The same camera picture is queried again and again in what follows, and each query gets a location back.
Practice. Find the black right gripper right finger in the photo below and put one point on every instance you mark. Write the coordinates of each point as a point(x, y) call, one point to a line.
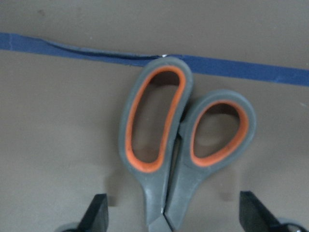
point(254, 216)

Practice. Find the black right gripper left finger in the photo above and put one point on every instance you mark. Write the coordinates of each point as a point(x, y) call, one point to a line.
point(95, 218)

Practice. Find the grey orange scissors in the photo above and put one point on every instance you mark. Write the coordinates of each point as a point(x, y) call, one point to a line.
point(170, 181)

